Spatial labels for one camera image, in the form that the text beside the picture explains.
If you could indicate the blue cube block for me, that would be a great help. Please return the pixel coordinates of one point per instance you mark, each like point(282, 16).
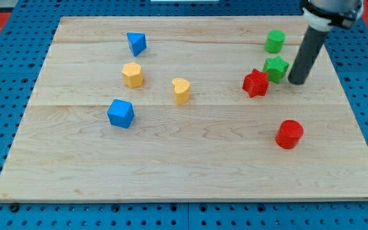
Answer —
point(120, 113)

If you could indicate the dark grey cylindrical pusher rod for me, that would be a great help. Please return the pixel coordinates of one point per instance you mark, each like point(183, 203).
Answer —
point(308, 52)

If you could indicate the blue triangular prism block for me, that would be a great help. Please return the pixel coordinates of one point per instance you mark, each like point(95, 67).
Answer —
point(137, 42)

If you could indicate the red cylinder block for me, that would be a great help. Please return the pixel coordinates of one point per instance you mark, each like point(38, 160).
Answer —
point(289, 134)

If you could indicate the light wooden board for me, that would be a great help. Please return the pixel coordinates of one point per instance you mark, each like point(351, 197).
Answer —
point(217, 147)

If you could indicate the yellow hexagon block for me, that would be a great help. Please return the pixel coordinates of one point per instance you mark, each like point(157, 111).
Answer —
point(132, 75)

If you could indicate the green cylinder block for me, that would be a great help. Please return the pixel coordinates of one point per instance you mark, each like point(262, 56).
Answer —
point(274, 41)

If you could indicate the yellow heart block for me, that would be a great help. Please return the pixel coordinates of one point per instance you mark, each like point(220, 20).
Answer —
point(181, 90)

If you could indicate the green star block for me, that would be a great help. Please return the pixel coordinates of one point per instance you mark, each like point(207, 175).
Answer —
point(276, 68)

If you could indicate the red star block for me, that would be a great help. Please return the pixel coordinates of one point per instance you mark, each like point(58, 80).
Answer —
point(256, 83)

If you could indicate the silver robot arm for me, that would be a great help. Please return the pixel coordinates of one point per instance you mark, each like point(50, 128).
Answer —
point(323, 15)

